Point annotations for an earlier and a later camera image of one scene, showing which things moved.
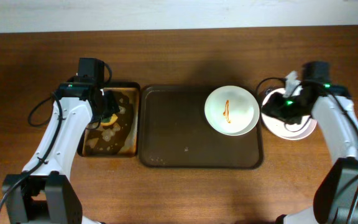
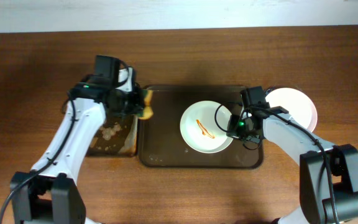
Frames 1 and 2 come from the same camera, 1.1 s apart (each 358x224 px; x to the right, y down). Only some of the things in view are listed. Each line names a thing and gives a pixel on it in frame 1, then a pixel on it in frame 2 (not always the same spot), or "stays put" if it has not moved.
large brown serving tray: x=174 y=132 stays put
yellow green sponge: x=113 y=119 → x=146 y=112
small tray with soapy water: x=119 y=137 stays put
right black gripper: x=276 y=108 → x=237 y=131
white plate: x=232 y=110 → x=204 y=127
